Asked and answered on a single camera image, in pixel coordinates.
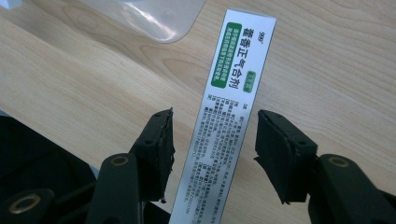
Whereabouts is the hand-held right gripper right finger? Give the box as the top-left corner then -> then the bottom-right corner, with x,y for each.
253,109 -> 318,204

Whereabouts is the green and white medicine box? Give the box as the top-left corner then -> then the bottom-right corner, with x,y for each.
168,8 -> 277,224

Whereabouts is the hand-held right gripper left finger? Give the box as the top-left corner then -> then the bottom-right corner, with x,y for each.
129,107 -> 176,203

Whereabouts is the clear plastic storage box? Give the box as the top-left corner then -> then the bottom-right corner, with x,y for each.
78,0 -> 206,44

